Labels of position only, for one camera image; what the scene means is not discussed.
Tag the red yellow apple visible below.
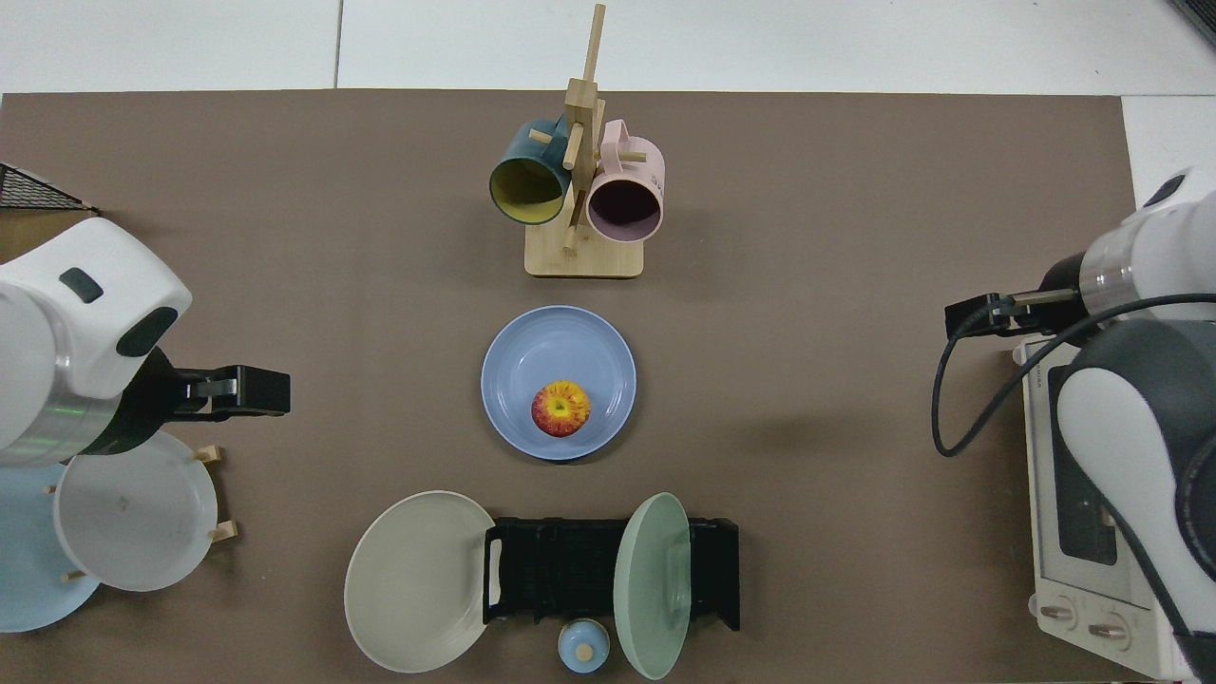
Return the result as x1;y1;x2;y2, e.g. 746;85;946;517
531;380;591;438

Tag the wooden plate rack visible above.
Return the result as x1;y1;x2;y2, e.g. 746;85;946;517
43;445;238;582

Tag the grey plate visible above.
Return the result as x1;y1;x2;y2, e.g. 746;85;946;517
53;430;219;593

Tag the beige plate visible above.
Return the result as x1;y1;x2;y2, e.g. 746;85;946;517
344;490;498;675

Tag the light blue plate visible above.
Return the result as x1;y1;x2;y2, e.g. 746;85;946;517
0;463;104;634

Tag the black dish rack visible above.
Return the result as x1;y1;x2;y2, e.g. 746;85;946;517
483;516;741;633

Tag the pale green plate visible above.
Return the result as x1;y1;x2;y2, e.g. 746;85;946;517
614;492;693;681

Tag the brown table cloth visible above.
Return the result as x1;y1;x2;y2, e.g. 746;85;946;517
0;90;1141;684

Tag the pale toaster oven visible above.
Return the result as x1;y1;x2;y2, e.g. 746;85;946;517
1012;337;1188;680

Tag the teal cup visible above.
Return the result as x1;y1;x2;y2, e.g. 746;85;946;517
489;118;576;227

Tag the wooden cup stand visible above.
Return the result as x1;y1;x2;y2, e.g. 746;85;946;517
524;3;647;279

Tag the pink cup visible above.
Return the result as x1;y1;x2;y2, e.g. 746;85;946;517
585;119;666;244

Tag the small blue round thing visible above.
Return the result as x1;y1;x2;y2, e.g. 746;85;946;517
558;618;611;675

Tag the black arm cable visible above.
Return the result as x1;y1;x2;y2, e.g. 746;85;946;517
931;293;1216;656

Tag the wire basket with wooden floor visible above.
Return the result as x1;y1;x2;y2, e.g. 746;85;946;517
0;161;101;267

